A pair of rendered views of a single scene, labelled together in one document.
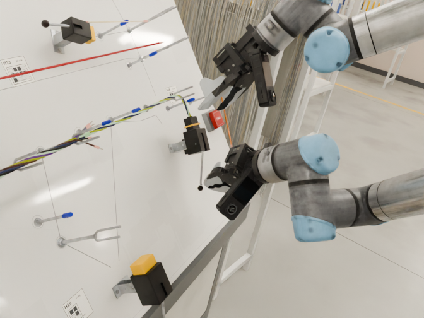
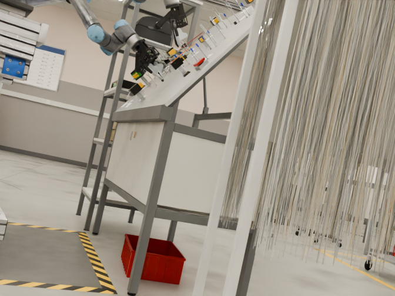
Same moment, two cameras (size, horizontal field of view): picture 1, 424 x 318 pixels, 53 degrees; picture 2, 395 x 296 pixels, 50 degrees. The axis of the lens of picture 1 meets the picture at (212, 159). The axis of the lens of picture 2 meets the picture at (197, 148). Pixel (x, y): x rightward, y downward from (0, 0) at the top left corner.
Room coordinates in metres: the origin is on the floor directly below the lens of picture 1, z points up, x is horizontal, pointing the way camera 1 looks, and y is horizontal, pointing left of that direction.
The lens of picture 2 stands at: (2.67, -1.28, 0.65)
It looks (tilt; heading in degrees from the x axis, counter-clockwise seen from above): 2 degrees up; 137
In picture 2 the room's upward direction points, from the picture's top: 12 degrees clockwise
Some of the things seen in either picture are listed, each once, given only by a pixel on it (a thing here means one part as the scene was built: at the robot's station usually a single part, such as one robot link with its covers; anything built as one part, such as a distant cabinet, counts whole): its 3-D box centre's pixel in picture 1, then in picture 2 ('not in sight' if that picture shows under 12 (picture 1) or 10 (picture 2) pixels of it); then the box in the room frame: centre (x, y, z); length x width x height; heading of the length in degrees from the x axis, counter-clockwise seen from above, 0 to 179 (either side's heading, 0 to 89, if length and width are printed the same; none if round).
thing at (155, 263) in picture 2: not in sight; (150, 258); (0.84, 0.24, 0.07); 0.39 x 0.29 x 0.14; 152
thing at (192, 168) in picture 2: not in sight; (177, 165); (0.72, 0.39, 0.60); 1.17 x 0.58 x 0.40; 159
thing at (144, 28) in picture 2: not in sight; (149, 32); (-0.11, 0.52, 1.56); 0.30 x 0.23 x 0.19; 71
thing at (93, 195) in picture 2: not in sight; (136, 113); (-0.19, 0.61, 0.92); 0.61 x 0.51 x 1.85; 159
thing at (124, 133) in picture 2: not in sight; (120, 152); (0.36, 0.20, 0.60); 0.55 x 0.02 x 0.39; 159
